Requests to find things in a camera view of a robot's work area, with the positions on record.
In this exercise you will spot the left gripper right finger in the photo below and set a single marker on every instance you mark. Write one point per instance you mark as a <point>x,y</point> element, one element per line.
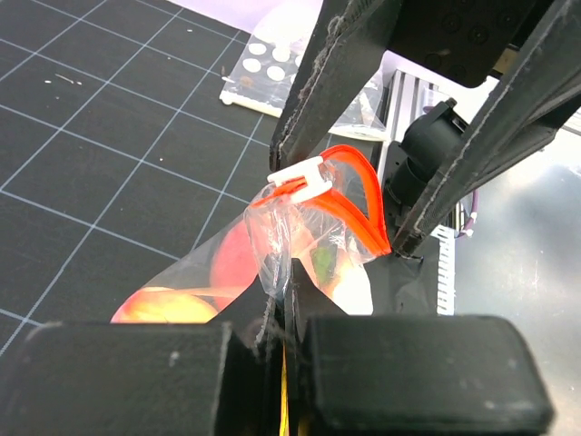
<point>406,374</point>

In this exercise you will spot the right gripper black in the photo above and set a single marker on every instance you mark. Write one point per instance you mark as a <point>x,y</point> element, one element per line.
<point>464,41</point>

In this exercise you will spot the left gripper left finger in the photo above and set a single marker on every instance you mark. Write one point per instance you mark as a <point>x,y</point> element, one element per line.
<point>95,378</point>

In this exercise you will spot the orange toy with leaf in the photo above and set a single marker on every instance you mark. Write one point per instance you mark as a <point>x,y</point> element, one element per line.
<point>164,305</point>

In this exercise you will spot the pink toy peach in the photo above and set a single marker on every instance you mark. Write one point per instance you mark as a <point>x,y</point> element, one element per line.
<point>233,263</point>

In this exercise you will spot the clear zip bag orange zipper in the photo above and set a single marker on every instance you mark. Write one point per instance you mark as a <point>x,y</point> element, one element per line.
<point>326,212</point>

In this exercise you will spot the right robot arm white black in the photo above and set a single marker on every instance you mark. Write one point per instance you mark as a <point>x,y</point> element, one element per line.
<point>426,144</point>

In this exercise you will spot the black grid mat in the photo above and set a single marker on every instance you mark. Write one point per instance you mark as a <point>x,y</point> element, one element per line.
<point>117,156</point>

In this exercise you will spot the white slotted cable duct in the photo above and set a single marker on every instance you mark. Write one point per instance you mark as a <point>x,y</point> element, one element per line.
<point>446,295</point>

